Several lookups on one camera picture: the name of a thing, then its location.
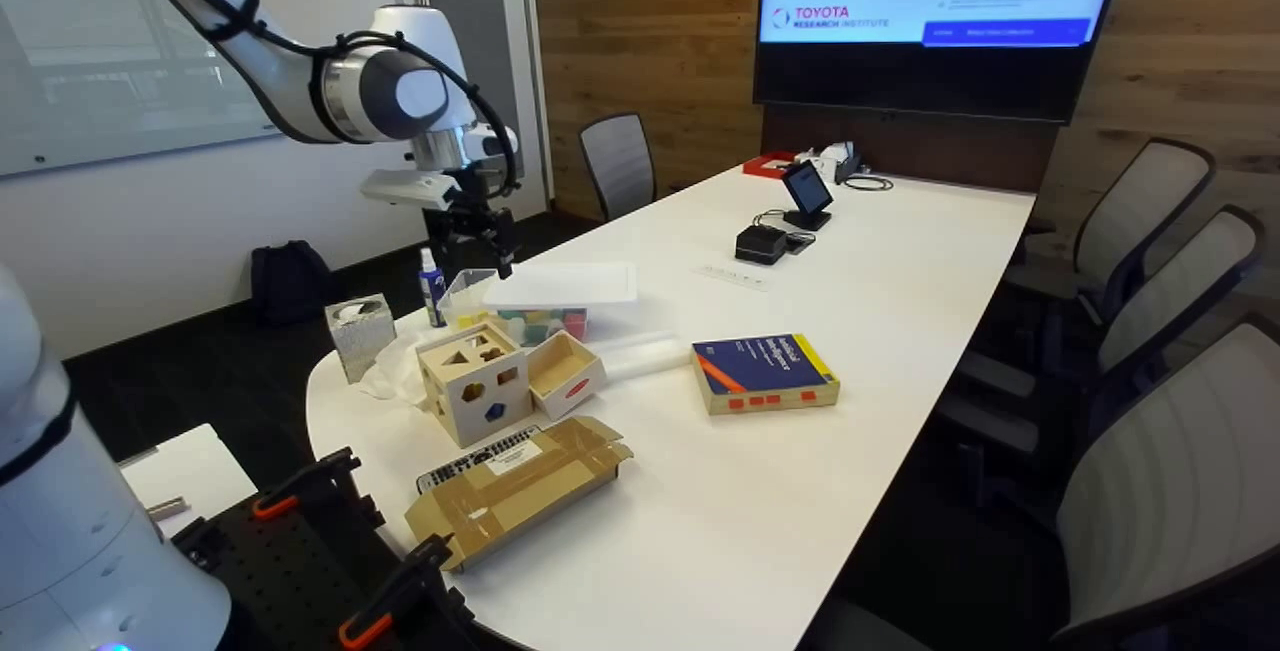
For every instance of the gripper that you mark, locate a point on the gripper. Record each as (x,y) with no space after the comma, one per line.
(468,193)

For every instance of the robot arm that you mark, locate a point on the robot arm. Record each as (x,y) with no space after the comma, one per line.
(300,81)

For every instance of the white bin lid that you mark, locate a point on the white bin lid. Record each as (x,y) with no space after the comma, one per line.
(565,284)

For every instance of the wooden shape sorter box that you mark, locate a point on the wooden shape sorter box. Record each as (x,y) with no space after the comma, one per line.
(475,386)

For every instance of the wooden shape sorter lid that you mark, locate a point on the wooden shape sorter lid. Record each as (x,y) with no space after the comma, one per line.
(565,376)

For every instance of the small clear plastic container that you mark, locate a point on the small clear plastic container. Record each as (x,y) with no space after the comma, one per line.
(468,296)

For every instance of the small spray bottle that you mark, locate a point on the small spray bottle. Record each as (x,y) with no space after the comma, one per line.
(432,293)

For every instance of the heap of coloured blocks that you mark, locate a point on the heap of coloured blocks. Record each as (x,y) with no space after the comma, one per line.
(545,325)

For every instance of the clear plastic bin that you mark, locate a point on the clear plastic bin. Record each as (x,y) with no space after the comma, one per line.
(560,316)

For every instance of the silver tissue box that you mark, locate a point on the silver tissue box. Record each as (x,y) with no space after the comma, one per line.
(358,336)

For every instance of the white cloth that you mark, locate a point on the white cloth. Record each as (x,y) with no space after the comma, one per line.
(395,376)

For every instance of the grey office chair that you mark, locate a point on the grey office chair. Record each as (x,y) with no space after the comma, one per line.
(618,166)

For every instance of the black backpack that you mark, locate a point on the black backpack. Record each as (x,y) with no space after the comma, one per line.
(290,281)

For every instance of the clear plastic roll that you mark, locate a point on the clear plastic roll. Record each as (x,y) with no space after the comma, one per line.
(645,356)

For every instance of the black remote control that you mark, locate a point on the black remote control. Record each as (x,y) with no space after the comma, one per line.
(470,461)

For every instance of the grey door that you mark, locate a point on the grey door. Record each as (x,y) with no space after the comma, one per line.
(490,11)

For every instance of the open cardboard box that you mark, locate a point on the open cardboard box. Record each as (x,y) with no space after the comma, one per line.
(520,491)

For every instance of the white power strip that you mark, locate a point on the white power strip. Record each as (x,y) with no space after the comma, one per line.
(733,277)

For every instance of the small black box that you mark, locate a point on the small black box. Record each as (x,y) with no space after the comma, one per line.
(760,244)

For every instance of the black clamp with orange trigger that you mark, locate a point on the black clamp with orange trigger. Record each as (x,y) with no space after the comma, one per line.
(320,486)
(400,596)

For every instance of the red box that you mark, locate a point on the red box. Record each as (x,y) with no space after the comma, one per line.
(768,165)

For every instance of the blue and yellow book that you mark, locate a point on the blue and yellow book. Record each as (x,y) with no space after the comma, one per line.
(765,371)

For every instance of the tablet on stand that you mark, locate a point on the tablet on stand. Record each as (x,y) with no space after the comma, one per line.
(806,191)

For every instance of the white side table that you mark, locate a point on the white side table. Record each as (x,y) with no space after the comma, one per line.
(195,471)

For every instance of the white conference device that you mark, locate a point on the white conference device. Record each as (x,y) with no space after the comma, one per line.
(835,159)

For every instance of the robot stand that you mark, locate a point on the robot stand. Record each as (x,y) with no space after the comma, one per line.
(290,581)

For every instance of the small metal piece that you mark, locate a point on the small metal piece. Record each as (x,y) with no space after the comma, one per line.
(168,508)

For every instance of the glass whiteboard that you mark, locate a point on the glass whiteboard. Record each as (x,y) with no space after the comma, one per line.
(100,51)

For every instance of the row of office chairs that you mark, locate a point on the row of office chairs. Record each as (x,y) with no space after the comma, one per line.
(1170,431)

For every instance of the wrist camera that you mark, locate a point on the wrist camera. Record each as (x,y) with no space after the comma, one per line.
(405,188)

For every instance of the wall television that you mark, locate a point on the wall television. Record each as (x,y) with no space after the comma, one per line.
(940,21)

